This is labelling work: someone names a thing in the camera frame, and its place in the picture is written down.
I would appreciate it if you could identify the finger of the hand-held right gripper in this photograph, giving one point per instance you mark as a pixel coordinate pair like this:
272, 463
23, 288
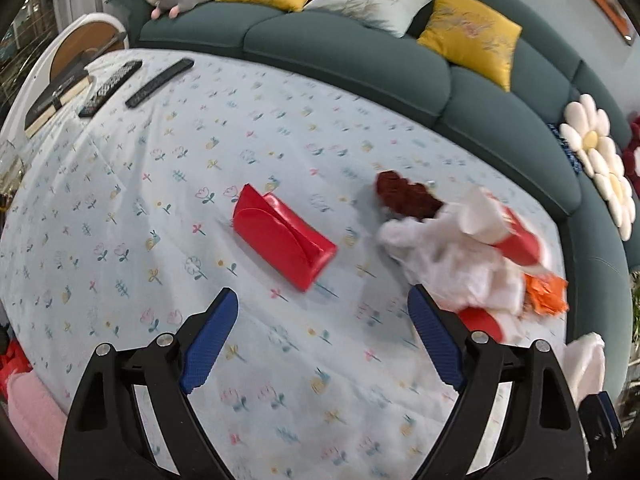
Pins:
606, 412

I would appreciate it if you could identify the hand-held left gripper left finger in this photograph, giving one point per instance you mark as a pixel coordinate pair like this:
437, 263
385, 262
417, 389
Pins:
210, 340

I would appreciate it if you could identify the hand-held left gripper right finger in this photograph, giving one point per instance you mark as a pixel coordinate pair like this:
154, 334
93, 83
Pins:
435, 335

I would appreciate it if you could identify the white tissue pile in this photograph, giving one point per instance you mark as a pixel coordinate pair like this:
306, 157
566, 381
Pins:
445, 255

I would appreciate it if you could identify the orange wrapper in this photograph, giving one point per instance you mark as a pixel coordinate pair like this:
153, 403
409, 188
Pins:
547, 295

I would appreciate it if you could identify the red and white paper cup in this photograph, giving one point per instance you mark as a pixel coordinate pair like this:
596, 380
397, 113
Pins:
520, 245

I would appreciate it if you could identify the red glossy box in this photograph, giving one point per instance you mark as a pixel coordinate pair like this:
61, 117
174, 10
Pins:
280, 237

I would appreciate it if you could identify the dark red scrunchie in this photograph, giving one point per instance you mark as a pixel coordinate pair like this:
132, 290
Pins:
405, 195

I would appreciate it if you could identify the floral light blue tablecloth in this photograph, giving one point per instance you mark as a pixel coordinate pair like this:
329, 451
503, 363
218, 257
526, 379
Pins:
200, 160

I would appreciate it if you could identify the pink rug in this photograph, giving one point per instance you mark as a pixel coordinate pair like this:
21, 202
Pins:
35, 420

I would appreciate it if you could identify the red bag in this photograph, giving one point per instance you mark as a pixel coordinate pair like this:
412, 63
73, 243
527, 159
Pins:
12, 365

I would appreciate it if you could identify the blue patterned cloth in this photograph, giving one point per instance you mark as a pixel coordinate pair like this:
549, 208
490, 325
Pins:
562, 147

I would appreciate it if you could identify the slim black remote control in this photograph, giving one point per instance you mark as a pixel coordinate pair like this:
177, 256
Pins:
159, 83

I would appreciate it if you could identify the red plush toy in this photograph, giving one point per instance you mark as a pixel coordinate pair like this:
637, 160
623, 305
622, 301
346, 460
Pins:
634, 152

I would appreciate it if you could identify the wide black remote control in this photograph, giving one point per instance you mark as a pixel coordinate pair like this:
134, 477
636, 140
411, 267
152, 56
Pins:
110, 89

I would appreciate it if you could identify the black book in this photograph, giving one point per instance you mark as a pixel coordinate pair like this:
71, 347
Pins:
57, 97

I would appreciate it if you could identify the teal sofa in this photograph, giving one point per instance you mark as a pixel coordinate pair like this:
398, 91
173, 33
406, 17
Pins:
350, 60

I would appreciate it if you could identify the orange wall picture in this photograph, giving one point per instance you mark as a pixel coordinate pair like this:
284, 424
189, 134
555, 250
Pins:
610, 5

